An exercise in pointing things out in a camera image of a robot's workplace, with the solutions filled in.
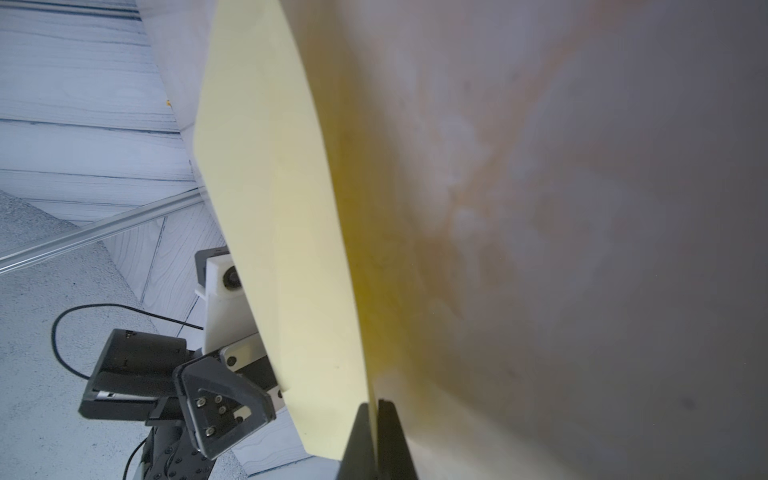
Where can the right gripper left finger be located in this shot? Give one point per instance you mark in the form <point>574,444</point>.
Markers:
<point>359,461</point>

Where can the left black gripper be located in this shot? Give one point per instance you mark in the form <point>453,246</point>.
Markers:
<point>197,406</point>

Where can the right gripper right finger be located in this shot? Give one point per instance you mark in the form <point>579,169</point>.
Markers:
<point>394,460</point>

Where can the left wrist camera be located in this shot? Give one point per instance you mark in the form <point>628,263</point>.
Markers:
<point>228,316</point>

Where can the left aluminium frame post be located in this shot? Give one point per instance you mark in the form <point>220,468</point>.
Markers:
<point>44,249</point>

